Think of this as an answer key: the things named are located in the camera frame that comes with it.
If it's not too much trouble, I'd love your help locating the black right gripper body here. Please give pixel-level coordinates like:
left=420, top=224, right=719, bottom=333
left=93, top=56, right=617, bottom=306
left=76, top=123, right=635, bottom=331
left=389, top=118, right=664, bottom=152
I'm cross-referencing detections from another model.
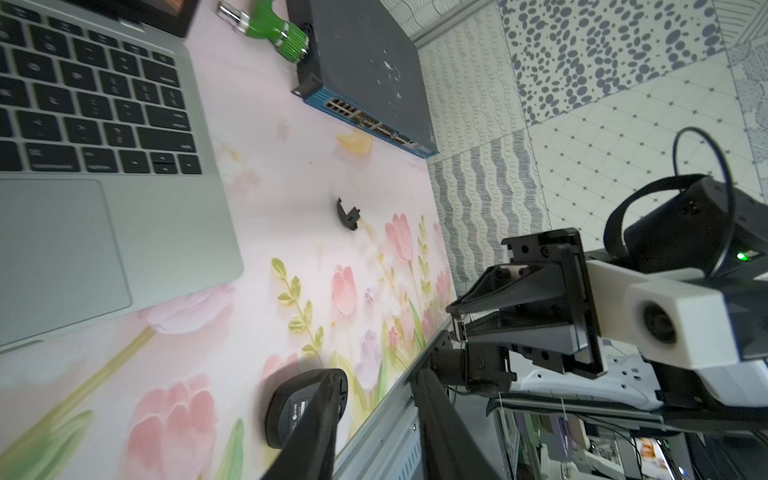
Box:
left=502, top=228, right=605, bottom=379

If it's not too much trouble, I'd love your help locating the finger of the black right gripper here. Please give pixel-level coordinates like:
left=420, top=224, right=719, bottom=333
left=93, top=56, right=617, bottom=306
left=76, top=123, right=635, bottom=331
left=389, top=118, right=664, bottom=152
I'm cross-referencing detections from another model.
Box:
left=446, top=262, right=564, bottom=318
left=457, top=317, right=576, bottom=366

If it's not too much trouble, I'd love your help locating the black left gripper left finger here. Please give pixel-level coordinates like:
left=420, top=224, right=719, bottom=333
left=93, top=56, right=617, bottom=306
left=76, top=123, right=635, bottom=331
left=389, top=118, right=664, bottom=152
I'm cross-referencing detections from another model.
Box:
left=263, top=375, right=339, bottom=479

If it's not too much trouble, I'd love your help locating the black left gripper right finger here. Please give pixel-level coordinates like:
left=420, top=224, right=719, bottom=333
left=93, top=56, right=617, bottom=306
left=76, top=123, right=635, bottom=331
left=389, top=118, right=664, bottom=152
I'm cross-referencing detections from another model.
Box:
left=413, top=369, right=498, bottom=480

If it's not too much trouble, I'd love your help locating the black wireless mouse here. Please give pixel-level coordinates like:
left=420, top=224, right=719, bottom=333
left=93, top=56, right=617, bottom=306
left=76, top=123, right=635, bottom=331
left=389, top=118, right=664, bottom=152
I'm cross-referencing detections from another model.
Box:
left=264, top=368, right=349, bottom=449

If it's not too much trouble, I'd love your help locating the black mouse battery cover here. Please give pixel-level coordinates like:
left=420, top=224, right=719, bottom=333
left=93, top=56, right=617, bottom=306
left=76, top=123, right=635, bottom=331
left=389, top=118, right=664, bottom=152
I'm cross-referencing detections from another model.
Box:
left=336, top=198, right=360, bottom=231

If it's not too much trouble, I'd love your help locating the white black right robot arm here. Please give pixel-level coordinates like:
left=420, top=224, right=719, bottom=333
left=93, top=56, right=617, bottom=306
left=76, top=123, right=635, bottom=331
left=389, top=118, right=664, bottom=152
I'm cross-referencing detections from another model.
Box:
left=431, top=175, right=767, bottom=436

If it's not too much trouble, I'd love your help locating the silver open laptop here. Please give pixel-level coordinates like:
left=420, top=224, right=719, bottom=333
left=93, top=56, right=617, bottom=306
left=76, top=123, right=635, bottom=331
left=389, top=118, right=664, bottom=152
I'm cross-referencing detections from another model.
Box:
left=1, top=1, right=243, bottom=350

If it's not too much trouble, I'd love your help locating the green crimping tool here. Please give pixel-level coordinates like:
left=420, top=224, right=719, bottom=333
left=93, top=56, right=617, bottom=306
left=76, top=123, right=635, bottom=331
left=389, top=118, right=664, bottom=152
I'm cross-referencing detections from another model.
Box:
left=216, top=0, right=310, bottom=63

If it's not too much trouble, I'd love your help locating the aluminium mounting rail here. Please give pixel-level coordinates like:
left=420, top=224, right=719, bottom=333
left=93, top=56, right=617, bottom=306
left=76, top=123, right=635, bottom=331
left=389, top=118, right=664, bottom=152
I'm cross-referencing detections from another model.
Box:
left=333, top=321, right=453, bottom=479

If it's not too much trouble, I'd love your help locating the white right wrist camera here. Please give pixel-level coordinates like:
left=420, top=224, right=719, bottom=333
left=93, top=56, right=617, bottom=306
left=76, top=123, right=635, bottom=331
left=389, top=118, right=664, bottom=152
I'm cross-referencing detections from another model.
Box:
left=587, top=260, right=742, bottom=370

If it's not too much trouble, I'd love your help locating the dark grey network switch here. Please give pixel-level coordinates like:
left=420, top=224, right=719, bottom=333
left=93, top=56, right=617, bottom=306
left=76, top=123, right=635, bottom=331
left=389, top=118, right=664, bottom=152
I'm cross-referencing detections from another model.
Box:
left=287, top=0, right=438, bottom=159

